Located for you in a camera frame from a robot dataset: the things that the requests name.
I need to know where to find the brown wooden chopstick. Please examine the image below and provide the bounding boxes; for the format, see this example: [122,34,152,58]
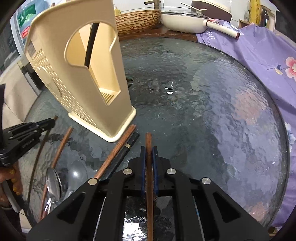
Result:
[94,124,137,180]
[145,133,154,241]
[40,126,74,220]
[26,126,61,222]

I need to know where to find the metal spoon wooden handle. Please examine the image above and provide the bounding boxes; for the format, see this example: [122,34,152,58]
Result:
[44,167,62,214]

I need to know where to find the person's left hand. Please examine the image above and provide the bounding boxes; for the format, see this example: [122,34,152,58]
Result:
[1,161,24,206]

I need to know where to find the beige cloth cover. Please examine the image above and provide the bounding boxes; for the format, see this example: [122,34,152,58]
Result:
[1,63,38,129]

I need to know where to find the water dispenser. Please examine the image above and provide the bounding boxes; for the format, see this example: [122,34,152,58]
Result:
[18,54,46,96]

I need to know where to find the round glass table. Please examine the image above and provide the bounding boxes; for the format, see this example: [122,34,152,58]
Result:
[20,38,290,240]

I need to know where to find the cream plastic utensil holder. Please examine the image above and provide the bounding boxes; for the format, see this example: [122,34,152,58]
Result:
[24,1,136,142]

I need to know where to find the woven basin sink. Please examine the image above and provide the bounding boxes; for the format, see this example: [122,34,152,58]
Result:
[115,9,161,36]

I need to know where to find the white pan with lid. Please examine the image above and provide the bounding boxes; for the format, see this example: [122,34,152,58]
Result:
[161,11,240,40]

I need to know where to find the yellow soap bottle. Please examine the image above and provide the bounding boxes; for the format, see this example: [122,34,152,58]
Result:
[114,7,121,16]

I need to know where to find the brass faucet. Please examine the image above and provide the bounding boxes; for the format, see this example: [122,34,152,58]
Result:
[144,0,161,9]

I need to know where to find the brown rice cooker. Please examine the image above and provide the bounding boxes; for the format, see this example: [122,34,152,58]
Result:
[191,1,232,22]

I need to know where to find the purple floral cloth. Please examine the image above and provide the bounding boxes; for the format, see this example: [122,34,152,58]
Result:
[197,21,295,227]

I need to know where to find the yellow paper roll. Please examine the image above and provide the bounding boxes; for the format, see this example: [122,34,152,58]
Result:
[249,0,261,25]

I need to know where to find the dark glass bottle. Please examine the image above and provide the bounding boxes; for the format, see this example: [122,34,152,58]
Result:
[260,9,269,28]

